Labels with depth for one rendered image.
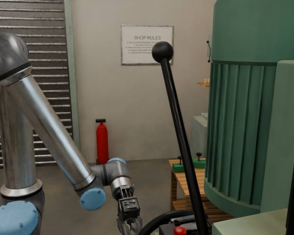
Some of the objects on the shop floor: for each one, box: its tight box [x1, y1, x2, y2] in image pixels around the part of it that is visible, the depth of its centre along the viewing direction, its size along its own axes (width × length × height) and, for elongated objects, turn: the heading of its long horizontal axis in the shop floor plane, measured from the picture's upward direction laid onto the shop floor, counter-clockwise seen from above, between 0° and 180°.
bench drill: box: [190, 35, 212, 159], centre depth 282 cm, size 48×62×158 cm
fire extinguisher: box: [96, 119, 110, 166], centre depth 339 cm, size 18×19×60 cm
